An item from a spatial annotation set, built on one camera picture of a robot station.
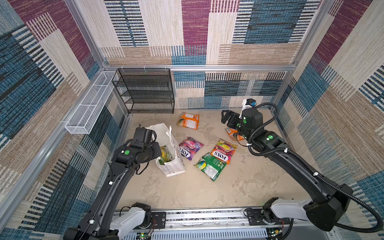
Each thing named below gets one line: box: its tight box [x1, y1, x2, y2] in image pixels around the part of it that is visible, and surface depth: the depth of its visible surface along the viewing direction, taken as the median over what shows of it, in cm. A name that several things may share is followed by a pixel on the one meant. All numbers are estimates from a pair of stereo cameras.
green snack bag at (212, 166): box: [193, 152, 227, 182], surface depth 91 cm
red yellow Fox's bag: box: [210, 139, 238, 165], surface depth 96 cm
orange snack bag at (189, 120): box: [176, 112, 200, 130], surface depth 113 cm
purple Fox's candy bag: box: [179, 136, 205, 161], surface depth 98 cm
